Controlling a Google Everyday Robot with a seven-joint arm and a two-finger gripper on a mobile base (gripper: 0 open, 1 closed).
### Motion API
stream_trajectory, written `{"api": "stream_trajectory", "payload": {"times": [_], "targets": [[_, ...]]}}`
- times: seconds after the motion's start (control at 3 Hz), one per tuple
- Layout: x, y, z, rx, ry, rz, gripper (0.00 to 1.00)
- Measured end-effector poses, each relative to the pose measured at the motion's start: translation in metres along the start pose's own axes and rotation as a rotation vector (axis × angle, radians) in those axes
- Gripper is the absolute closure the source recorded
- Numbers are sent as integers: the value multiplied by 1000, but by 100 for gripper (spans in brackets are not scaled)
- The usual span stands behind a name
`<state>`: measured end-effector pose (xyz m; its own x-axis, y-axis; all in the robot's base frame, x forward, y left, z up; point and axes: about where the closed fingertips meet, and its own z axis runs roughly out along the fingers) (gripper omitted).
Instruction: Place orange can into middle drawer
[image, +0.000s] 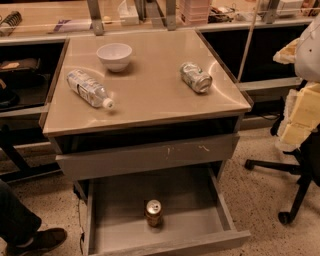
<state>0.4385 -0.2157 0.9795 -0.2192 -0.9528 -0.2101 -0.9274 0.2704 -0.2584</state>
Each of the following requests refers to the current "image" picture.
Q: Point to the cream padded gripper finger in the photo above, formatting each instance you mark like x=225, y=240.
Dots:
x=287, y=55
x=301, y=115

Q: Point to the orange soda can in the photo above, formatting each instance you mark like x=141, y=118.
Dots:
x=153, y=213

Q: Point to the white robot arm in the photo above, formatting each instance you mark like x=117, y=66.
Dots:
x=307, y=64

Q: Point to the silver green can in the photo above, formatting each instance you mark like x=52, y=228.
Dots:
x=197, y=79

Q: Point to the grey drawer cabinet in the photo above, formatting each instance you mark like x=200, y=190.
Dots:
x=152, y=102

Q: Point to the open bottom drawer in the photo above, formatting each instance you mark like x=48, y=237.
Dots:
x=178, y=211

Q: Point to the middle drawer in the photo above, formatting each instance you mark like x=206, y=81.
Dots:
x=147, y=157

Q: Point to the white rod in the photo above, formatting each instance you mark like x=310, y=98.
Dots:
x=248, y=41

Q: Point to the black office chair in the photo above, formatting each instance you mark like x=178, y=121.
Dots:
x=307, y=169

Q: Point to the pink stacked trays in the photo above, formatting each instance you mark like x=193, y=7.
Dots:
x=194, y=12

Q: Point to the white tissue box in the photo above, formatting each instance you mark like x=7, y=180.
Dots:
x=128, y=13

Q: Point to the white bowl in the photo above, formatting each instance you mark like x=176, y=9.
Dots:
x=115, y=57

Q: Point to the clear plastic water bottle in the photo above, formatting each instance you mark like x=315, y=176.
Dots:
x=89, y=89

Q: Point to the black coiled object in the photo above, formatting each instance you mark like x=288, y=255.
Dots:
x=10, y=22

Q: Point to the dark shoe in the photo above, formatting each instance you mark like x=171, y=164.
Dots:
x=43, y=241

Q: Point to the dark trouser leg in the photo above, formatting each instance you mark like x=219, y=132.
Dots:
x=17, y=223

